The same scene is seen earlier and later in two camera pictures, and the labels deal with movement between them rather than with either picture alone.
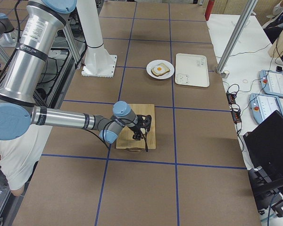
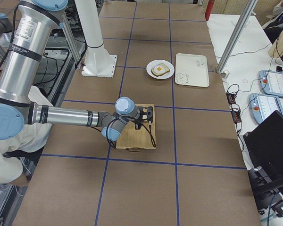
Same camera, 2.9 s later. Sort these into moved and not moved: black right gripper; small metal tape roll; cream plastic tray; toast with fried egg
Moved: black right gripper
Not moved: small metal tape roll; cream plastic tray; toast with fried egg
